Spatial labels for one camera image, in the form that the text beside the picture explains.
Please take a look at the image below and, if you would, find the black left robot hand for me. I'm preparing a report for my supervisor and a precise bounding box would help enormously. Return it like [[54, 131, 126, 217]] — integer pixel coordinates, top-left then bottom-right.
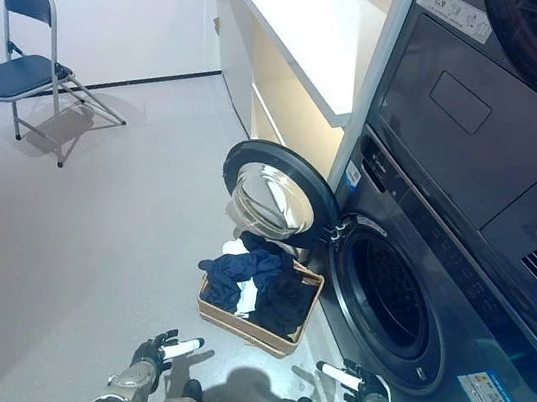
[[130, 323, 207, 380]]

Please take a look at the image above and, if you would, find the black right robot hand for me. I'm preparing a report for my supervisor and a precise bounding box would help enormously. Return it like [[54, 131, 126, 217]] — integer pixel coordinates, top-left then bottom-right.
[[310, 353, 398, 402]]

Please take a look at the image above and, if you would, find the woven tan laundry basket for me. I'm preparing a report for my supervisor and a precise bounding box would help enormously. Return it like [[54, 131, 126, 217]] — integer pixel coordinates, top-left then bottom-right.
[[189, 245, 329, 365]]

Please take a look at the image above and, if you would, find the dark grey washing machine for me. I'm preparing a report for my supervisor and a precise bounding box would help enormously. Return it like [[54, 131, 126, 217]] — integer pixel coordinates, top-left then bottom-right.
[[301, 119, 537, 402]]

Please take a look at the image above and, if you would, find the round chrome washing machine door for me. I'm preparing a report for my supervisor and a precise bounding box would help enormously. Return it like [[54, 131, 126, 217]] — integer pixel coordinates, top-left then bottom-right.
[[212, 134, 353, 256]]

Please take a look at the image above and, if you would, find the black left robot foot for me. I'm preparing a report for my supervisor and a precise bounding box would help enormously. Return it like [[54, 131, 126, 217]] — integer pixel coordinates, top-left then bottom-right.
[[181, 377, 206, 402]]

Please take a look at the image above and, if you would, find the white garment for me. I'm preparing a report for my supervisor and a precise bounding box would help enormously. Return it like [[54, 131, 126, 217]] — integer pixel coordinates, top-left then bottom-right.
[[212, 237, 269, 321]]

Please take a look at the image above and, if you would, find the black garment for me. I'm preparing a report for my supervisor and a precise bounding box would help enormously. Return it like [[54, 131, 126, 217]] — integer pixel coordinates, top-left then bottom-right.
[[244, 269, 321, 346]]

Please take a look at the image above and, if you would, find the navy blue garment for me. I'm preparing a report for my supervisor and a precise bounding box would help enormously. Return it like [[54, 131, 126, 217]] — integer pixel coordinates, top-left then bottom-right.
[[191, 224, 302, 324]]

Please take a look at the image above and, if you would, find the blue energy label sticker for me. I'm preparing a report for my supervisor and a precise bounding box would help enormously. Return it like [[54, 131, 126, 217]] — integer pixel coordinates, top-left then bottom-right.
[[342, 160, 365, 191]]

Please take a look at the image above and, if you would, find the dark grey tumble dryer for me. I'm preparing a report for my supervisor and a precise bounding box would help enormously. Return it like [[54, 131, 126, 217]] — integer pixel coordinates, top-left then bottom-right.
[[340, 0, 537, 314]]

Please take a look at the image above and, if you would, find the white vertical side panel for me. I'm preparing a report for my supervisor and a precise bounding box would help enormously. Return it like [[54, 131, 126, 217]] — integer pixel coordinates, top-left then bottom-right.
[[325, 0, 422, 201]]

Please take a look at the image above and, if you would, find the blue metal folding chair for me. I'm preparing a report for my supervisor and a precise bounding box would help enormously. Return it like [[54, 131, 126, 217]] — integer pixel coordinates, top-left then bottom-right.
[[0, 0, 145, 178]]

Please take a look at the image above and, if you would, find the white counter cabinet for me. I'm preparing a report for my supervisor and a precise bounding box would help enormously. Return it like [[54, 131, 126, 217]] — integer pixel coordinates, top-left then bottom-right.
[[179, 0, 412, 168]]

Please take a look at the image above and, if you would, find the white dryer instruction label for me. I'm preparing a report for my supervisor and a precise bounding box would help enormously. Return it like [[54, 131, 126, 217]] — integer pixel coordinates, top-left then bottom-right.
[[411, 0, 498, 47]]

